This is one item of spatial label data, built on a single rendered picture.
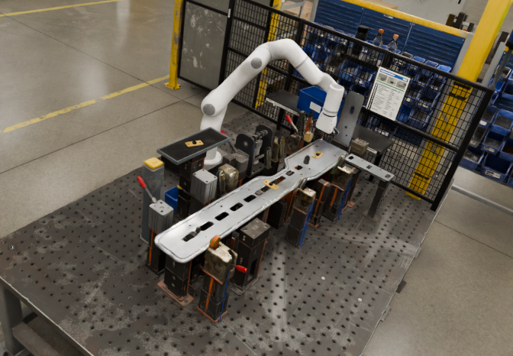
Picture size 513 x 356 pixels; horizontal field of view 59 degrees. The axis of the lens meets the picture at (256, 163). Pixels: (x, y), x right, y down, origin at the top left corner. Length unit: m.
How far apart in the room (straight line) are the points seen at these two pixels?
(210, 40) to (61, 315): 3.63
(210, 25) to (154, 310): 3.56
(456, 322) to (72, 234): 2.53
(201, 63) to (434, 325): 3.50
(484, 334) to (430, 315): 0.36
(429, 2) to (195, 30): 4.97
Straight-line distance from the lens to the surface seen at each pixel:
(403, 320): 3.35
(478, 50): 2.82
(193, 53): 5.28
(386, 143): 2.99
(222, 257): 1.79
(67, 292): 2.16
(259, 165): 2.52
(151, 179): 2.08
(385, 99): 3.00
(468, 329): 3.55
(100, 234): 2.39
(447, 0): 8.92
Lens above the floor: 2.31
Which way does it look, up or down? 32 degrees down
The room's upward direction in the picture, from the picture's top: 12 degrees clockwise
